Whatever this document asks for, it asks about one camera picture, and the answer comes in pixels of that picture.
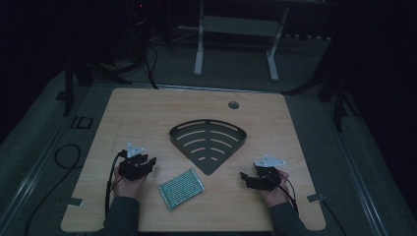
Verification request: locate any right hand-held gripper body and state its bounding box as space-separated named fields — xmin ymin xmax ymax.
xmin=254 ymin=154 xmax=287 ymax=193

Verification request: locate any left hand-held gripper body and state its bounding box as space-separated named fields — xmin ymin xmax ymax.
xmin=117 ymin=142 xmax=149 ymax=182

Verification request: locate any green dotted packet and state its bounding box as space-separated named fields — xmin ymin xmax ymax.
xmin=158 ymin=167 xmax=206 ymax=211

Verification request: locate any black slotted corner shelf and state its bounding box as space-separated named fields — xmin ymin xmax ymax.
xmin=168 ymin=118 xmax=248 ymax=176

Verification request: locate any person's left hand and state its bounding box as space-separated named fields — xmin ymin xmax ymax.
xmin=112 ymin=166 xmax=148 ymax=200

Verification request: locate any person's right hand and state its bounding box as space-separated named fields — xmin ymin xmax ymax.
xmin=258 ymin=169 xmax=291 ymax=208

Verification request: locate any black tripod stand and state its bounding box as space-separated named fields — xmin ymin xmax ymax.
xmin=280 ymin=58 xmax=353 ymax=134
xmin=62 ymin=55 xmax=134 ymax=118

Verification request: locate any white metal stand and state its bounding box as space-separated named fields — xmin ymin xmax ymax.
xmin=193 ymin=0 xmax=290 ymax=84

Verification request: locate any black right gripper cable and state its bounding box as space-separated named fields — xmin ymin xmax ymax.
xmin=266 ymin=175 xmax=300 ymax=215

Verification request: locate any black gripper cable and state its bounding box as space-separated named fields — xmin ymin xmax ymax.
xmin=266 ymin=175 xmax=300 ymax=215
xmin=104 ymin=149 xmax=128 ymax=218

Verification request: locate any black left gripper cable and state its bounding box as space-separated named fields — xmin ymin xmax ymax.
xmin=104 ymin=149 xmax=128 ymax=218

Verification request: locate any black floor cable loop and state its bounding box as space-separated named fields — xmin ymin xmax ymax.
xmin=24 ymin=143 xmax=83 ymax=236

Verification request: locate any black hanging cable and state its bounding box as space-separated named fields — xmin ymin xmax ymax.
xmin=144 ymin=43 xmax=160 ymax=90

